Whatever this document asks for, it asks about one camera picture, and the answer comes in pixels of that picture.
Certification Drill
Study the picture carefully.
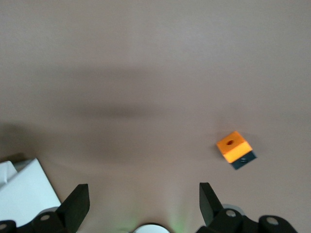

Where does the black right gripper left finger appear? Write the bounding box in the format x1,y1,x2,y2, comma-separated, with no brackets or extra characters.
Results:
33,183,90,233

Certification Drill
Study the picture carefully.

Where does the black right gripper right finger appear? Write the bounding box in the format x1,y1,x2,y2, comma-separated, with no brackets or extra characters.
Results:
195,183,245,233

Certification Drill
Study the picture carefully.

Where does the white drawer cabinet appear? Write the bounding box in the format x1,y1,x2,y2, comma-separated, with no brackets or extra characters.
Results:
0,157,62,228

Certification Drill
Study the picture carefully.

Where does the orange box with black base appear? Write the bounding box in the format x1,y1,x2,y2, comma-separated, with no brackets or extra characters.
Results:
216,131,259,171

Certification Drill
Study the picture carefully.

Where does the brown table mat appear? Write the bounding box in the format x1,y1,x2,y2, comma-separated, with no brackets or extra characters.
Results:
0,0,311,233

